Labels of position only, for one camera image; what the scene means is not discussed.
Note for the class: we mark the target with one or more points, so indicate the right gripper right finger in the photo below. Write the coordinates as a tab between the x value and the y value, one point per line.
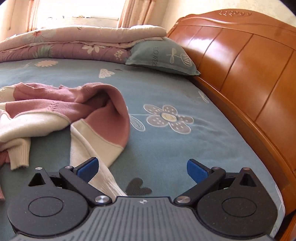
207	180

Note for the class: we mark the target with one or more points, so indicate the wooden headboard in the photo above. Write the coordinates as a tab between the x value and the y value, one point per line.
246	62

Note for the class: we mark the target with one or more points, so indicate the pink and cream sweater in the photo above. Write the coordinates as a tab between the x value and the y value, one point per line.
96	114

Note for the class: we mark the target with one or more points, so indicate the teal flowers pillow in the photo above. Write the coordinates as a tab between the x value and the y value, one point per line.
165	55

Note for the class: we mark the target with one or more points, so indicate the teal floral bed sheet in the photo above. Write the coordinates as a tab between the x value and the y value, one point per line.
154	160

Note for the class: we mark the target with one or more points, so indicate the folded pink floral quilt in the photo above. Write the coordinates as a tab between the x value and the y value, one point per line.
79	42

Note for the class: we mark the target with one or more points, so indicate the right striped curtain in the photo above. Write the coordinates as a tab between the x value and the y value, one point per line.
136	12

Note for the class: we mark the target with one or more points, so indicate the left striped curtain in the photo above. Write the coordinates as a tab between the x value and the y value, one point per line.
32	15

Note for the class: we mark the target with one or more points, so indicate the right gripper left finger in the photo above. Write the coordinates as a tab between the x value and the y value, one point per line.
77	180

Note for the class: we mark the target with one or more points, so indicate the striped curtain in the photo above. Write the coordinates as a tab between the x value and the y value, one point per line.
32	15
136	12

